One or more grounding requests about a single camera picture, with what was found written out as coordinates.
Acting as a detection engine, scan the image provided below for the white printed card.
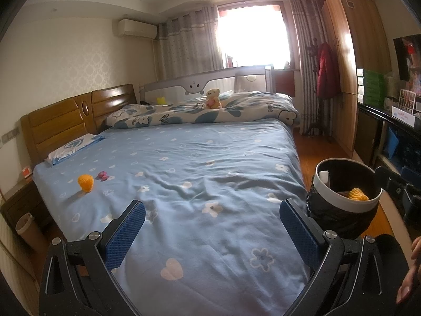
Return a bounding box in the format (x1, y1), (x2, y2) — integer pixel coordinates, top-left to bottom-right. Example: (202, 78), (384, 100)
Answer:
(391, 105), (417, 127)

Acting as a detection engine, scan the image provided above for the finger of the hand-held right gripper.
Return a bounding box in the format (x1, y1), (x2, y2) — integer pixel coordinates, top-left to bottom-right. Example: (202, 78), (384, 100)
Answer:
(401, 165), (421, 188)
(374, 165), (407, 201)

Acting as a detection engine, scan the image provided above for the red jacket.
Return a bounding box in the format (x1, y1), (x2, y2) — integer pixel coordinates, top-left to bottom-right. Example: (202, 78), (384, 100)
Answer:
(316, 42), (341, 98)

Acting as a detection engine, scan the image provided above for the white air conditioner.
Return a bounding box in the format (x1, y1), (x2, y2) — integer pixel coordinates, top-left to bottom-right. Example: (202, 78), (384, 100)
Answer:
(118, 19), (158, 39)

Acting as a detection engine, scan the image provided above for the orange ribbed ball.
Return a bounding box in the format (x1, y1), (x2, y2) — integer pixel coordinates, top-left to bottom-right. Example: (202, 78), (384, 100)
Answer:
(78, 174), (95, 192)

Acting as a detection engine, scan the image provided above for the brown wooden cabinet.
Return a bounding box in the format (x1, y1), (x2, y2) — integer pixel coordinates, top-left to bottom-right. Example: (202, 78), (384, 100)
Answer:
(273, 69), (297, 97)

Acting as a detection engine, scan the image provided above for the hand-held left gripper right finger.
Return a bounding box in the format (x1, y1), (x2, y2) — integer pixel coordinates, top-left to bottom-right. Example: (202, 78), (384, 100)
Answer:
(279, 198), (389, 316)

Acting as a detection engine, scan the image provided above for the yellow orange plastic toy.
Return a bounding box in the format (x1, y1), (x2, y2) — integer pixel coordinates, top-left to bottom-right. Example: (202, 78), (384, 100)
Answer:
(348, 187), (370, 202)

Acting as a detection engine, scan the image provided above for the wooden nightstand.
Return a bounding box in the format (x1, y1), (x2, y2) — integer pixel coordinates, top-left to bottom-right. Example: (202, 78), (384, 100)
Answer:
(0, 179), (50, 234)

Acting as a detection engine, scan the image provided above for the grey striped curtain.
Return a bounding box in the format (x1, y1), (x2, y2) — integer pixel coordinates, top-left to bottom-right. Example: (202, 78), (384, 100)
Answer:
(289, 0), (333, 135)

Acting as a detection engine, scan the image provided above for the black bin liner bag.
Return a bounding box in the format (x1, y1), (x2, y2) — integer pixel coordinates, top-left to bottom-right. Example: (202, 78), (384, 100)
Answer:
(306, 160), (380, 241)

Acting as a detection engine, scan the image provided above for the blue white printed quilt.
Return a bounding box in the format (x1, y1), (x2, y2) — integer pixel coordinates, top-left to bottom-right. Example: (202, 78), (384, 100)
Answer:
(105, 90), (300, 129)

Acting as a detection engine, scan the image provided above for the white trash bin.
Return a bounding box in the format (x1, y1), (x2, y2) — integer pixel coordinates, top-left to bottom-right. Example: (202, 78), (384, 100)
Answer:
(306, 158), (384, 241)

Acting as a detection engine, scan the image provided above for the bed with blue sheet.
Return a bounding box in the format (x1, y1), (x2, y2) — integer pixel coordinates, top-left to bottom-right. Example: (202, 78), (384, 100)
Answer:
(32, 118), (311, 316)

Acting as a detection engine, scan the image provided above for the stack of green boxes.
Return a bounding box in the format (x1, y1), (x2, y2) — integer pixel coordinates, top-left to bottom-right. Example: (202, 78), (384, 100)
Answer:
(357, 69), (385, 107)

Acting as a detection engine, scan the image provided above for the dark wooden coat rack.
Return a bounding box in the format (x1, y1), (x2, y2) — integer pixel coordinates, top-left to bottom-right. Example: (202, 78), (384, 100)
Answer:
(301, 38), (329, 137)

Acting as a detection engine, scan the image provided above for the blue white pillow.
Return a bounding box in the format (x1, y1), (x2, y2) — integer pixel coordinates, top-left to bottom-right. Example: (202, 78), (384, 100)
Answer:
(44, 132), (106, 167)

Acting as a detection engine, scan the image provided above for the wooden wardrobe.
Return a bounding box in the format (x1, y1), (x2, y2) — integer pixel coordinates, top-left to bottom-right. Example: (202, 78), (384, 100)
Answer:
(320, 0), (392, 159)

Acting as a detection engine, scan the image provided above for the person's right hand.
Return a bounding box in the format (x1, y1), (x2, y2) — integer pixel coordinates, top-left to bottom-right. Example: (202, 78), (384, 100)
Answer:
(396, 236), (421, 304)

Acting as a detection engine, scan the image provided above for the wall poster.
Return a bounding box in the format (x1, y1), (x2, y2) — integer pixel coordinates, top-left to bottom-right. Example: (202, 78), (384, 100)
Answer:
(393, 34), (421, 96)

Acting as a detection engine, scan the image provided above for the window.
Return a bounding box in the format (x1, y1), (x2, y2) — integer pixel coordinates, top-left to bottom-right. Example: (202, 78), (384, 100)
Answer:
(217, 3), (293, 70)

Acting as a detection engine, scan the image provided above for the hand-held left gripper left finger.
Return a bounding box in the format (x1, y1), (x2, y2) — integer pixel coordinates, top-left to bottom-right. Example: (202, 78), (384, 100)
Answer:
(39, 199), (146, 316)

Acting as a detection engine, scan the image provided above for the beige waste bin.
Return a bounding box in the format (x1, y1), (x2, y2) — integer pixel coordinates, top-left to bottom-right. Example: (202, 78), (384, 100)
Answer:
(15, 213), (47, 251)

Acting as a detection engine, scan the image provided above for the cream teddy bear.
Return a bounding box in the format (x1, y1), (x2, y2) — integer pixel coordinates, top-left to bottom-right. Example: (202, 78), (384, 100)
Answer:
(206, 88), (222, 109)

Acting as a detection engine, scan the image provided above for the wooden headboard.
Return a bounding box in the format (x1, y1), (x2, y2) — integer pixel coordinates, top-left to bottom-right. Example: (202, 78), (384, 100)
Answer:
(20, 84), (138, 165)

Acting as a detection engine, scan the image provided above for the grey bed guard rail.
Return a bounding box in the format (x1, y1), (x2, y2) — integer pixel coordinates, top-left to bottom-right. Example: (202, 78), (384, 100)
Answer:
(140, 66), (273, 106)

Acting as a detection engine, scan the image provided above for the black cabinet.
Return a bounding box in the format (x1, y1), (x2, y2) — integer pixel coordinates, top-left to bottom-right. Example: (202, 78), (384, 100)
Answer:
(357, 102), (421, 185)

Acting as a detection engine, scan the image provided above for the grey dotted curtain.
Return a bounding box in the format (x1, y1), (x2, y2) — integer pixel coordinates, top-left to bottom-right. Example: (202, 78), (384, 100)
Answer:
(157, 5), (224, 80)

